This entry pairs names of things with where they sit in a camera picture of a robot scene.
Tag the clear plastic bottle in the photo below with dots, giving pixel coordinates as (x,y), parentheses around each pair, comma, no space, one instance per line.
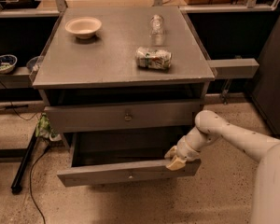
(157,30)

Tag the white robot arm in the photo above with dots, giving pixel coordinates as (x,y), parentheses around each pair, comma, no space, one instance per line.
(264,149)

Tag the black pole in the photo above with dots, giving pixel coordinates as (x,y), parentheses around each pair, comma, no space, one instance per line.
(16,184)

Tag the grey side shelf block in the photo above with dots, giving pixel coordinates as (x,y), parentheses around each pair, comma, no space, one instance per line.
(234,68)

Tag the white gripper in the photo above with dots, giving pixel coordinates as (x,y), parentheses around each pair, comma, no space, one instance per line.
(186,152)

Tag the green white bag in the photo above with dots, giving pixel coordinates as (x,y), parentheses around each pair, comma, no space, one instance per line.
(44,130)

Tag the crushed green white can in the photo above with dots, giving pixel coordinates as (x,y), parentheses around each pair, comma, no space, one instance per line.
(158,59)

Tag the grey drawer cabinet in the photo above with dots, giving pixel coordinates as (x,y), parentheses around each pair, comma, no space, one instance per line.
(103,70)

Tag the grey drawer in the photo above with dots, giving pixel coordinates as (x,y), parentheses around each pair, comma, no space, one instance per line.
(117,156)
(101,117)

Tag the grey left counter shelf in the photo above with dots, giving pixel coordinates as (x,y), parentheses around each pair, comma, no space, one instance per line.
(17,79)

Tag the beige bowl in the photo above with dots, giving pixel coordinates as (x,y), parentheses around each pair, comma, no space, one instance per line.
(83,27)

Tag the grey top drawer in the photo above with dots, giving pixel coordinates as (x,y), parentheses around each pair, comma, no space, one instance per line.
(101,117)

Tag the clear glass bowl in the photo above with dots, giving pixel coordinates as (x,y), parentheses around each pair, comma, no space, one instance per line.
(34,64)

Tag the blue patterned bowl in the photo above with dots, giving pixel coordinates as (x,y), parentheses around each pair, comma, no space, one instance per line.
(7,63)

